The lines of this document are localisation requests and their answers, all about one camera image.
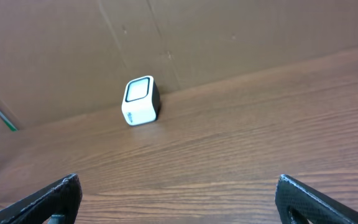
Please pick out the white barcode scanner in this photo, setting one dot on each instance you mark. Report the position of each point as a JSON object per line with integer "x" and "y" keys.
{"x": 141, "y": 101}

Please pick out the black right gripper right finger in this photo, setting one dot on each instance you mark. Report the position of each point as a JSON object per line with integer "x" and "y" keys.
{"x": 299, "y": 203}

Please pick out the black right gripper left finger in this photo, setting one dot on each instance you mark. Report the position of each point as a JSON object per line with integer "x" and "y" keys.
{"x": 56, "y": 203}

